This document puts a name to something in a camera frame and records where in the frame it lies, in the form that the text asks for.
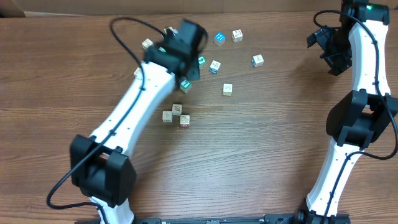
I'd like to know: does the green number seven block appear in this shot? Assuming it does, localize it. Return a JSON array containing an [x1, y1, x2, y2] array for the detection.
[[180, 79, 192, 93]]

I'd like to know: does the wooden block leaf drawing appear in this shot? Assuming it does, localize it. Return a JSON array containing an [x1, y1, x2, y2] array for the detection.
[[172, 104, 182, 116]]

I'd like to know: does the wooden block red ladybug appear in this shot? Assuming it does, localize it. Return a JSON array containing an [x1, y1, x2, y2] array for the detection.
[[179, 114, 190, 128]]

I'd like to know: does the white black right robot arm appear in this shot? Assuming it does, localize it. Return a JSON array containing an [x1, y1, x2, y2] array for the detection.
[[264, 0, 397, 223]]

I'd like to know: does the green top wooden block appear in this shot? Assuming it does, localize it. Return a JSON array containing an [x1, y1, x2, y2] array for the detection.
[[198, 56, 207, 69]]

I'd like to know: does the wooden block blue drawing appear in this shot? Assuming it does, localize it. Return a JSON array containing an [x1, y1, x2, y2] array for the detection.
[[209, 60, 221, 74]]

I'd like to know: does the wooden block green side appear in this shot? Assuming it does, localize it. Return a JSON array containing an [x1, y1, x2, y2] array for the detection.
[[134, 67, 142, 79], [164, 27, 178, 35]]

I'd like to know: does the blue top wooden block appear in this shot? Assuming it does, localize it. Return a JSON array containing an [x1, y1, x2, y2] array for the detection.
[[213, 32, 226, 47]]

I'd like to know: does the wooden block left green side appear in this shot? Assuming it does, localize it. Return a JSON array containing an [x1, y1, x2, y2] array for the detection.
[[134, 67, 142, 79]]

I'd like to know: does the wooden block right blue side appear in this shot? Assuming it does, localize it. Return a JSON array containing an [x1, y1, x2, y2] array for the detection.
[[251, 54, 264, 68]]

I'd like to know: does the cardboard strip at back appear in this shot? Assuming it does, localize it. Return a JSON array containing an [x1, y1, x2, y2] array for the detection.
[[0, 0, 398, 18]]

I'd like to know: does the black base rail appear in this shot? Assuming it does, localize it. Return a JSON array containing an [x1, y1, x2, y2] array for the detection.
[[74, 213, 351, 224]]

